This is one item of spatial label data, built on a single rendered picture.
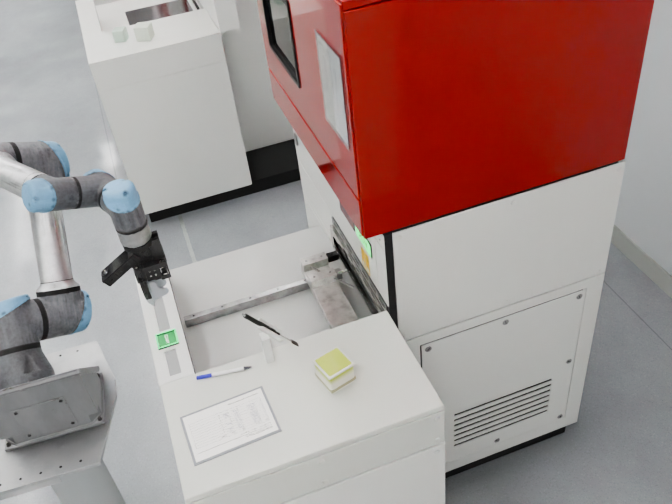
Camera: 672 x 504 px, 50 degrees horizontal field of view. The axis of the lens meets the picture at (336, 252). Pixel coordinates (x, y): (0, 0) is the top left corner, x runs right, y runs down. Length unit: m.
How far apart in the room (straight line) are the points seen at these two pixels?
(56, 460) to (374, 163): 1.11
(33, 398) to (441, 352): 1.12
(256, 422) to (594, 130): 1.10
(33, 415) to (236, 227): 2.12
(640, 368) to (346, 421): 1.71
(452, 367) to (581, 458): 0.80
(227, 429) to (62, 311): 0.61
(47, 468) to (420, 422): 0.95
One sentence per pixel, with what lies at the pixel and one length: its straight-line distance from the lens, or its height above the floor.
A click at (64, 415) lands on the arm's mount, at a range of 2.05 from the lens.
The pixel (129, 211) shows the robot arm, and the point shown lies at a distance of 1.70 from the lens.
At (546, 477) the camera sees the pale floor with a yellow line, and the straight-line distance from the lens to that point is 2.81.
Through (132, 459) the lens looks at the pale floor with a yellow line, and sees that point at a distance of 3.04.
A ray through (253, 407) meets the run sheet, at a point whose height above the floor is 0.97.
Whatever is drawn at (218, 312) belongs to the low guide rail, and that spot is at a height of 0.84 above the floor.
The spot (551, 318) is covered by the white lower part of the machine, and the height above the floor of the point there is 0.70.
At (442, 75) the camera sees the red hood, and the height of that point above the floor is 1.61.
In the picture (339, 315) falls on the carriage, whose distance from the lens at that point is 2.08.
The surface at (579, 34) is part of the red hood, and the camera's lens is 1.78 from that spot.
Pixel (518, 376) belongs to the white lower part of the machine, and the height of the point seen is 0.48.
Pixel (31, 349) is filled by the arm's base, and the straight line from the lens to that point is 2.06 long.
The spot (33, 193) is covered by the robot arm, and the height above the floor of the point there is 1.49.
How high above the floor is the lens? 2.35
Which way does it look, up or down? 40 degrees down
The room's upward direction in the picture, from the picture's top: 7 degrees counter-clockwise
